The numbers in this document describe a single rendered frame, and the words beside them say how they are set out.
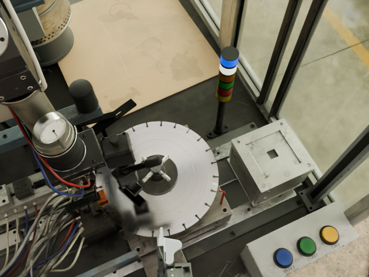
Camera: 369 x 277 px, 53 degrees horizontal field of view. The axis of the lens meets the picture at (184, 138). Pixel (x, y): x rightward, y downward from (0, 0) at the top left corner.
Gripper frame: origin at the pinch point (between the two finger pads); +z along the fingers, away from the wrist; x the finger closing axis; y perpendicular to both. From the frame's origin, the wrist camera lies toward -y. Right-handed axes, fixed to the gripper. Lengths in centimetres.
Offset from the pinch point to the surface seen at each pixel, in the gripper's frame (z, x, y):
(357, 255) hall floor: 50, -71, 93
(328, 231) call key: -1.9, 2.3, 43.8
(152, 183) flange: 9.0, 14.5, -0.7
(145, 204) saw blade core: 5.2, 10.7, -3.1
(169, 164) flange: 13.3, 17.2, 4.2
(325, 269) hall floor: 46, -74, 76
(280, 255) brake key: -5.7, -0.4, 30.3
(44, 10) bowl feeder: 56, 51, -31
